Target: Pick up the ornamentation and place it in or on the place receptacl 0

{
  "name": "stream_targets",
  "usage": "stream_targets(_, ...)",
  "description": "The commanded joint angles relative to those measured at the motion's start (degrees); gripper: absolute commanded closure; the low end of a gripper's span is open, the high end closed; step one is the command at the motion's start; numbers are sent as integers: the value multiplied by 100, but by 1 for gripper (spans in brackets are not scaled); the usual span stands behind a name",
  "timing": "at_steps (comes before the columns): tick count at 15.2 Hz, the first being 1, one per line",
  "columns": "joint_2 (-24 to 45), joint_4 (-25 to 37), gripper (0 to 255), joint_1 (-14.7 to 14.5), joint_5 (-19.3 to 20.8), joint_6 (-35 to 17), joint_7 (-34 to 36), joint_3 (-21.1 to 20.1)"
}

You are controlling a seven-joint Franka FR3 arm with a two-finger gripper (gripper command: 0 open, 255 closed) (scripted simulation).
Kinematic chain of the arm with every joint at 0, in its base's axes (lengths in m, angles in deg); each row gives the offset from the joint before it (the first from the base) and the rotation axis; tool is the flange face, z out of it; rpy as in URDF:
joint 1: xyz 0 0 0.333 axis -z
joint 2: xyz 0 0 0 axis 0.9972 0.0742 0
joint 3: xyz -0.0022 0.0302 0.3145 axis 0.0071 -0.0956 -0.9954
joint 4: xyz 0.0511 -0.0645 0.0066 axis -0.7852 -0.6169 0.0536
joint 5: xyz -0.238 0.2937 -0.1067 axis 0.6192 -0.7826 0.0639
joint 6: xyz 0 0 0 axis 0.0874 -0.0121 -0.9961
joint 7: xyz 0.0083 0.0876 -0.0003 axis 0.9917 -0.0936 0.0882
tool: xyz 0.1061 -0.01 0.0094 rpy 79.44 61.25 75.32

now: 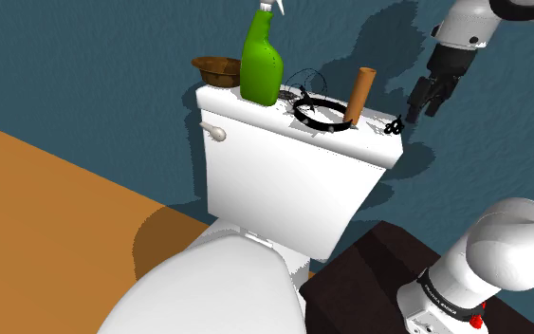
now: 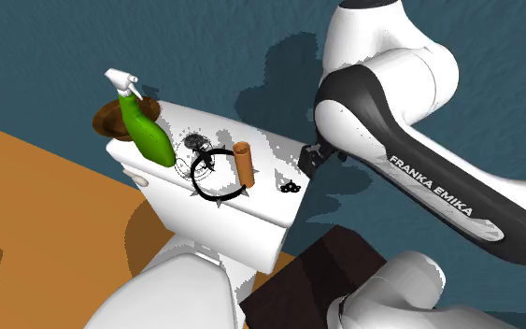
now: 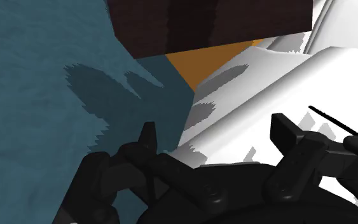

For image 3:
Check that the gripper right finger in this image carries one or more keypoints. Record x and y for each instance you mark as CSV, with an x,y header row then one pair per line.
x,y
305,155

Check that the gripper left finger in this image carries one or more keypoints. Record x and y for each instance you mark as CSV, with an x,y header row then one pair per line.
x,y
172,169

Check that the thin black stick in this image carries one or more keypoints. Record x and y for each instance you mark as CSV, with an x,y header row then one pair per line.
x,y
330,119

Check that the white furniture piece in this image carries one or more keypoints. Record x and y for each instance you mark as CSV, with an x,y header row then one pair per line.
x,y
290,93

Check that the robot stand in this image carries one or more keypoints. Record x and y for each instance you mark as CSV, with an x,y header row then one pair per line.
x,y
243,21

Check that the teal block furniture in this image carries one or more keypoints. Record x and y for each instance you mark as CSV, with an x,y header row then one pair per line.
x,y
26,93

